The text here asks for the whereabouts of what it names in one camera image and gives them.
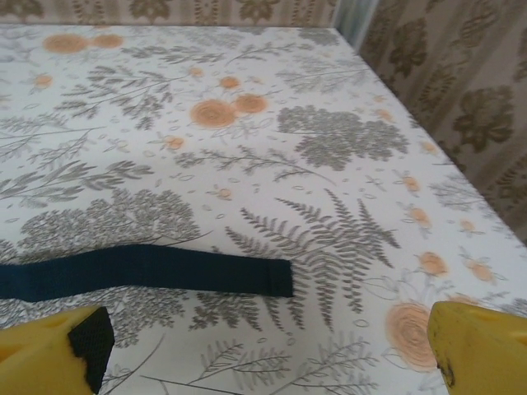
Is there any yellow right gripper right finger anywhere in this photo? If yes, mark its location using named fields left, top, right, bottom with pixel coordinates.
left=427, top=300, right=527, bottom=395

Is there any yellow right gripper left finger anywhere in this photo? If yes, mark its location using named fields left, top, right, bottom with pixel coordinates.
left=0, top=306, right=114, bottom=395

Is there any navy blue backpack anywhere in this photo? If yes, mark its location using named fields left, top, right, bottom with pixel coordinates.
left=0, top=244, right=294, bottom=302

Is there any aluminium corner post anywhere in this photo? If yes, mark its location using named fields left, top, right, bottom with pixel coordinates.
left=333, top=0, right=376, bottom=44

